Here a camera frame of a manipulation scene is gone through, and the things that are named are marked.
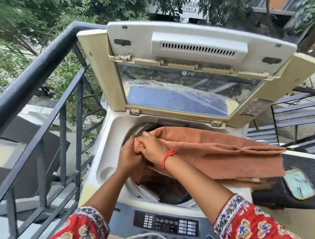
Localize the person's right hand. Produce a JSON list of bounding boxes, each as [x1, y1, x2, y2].
[[134, 131, 178, 171]]

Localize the person's left hand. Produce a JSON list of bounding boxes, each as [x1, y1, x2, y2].
[[116, 135, 146, 174]]

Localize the brown cloth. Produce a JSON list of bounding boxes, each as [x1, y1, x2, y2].
[[133, 126, 287, 185]]

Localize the person's right forearm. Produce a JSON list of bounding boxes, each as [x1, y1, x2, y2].
[[163, 151, 238, 226]]

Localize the person's left forearm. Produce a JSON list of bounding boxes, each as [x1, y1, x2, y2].
[[84, 171, 139, 226]]

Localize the white top-load washing machine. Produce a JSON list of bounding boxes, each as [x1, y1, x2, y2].
[[78, 108, 254, 239]]

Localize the white cloth in drum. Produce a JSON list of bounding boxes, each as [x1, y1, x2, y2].
[[134, 183, 161, 203]]

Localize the brown clothes in drum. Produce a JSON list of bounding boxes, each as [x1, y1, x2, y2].
[[138, 169, 191, 205]]

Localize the black washer control panel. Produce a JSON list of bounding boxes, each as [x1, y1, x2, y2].
[[133, 210, 200, 237]]

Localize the beige washing machine lid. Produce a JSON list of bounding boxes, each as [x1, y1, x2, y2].
[[77, 21, 315, 129]]

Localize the black metal balcony railing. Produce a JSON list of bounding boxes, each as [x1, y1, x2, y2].
[[0, 21, 108, 239]]

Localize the printed sticker label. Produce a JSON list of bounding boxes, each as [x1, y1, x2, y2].
[[240, 98, 273, 117]]

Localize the red floral patterned garment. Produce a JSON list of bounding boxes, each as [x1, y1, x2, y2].
[[50, 193, 304, 239]]

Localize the black woven basket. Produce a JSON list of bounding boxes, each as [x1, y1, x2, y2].
[[252, 153, 315, 210]]

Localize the grey building with sign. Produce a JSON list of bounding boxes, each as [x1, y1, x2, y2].
[[145, 0, 297, 25]]

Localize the black metal stair railing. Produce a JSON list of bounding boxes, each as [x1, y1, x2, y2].
[[247, 86, 315, 153]]

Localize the green trees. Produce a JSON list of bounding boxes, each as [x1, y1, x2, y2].
[[0, 0, 315, 128]]

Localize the red thread bracelet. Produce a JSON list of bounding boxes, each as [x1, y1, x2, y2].
[[161, 148, 178, 171]]

